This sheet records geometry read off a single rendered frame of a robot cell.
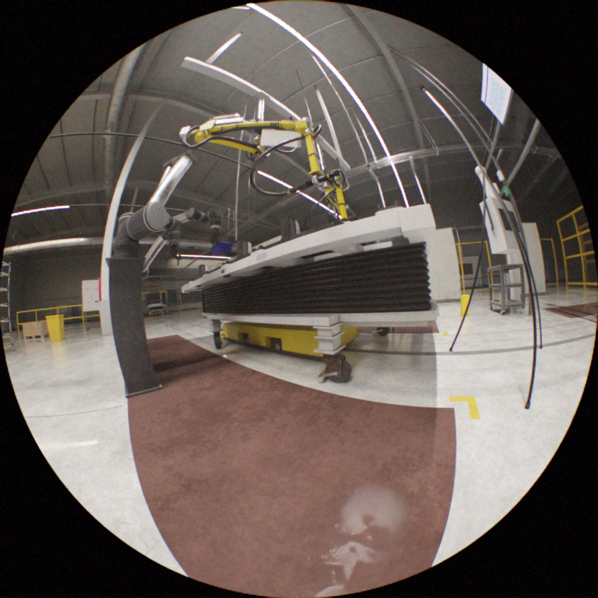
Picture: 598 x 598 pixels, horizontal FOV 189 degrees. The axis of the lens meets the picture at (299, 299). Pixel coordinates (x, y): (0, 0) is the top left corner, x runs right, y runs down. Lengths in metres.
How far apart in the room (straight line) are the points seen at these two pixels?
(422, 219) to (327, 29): 9.55
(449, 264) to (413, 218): 5.01
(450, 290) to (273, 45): 11.01
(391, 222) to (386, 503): 0.89
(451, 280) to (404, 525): 5.48
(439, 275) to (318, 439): 5.29
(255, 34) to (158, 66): 4.03
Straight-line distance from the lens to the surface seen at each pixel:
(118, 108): 9.23
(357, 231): 0.74
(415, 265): 0.99
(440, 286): 5.62
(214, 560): 0.60
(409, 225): 0.70
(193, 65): 2.92
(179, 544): 0.65
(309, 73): 10.22
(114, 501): 0.82
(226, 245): 1.76
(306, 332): 1.47
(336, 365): 1.09
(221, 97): 10.93
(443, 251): 5.71
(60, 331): 6.30
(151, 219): 1.24
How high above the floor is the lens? 0.56
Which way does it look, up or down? 1 degrees down
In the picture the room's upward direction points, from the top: 5 degrees counter-clockwise
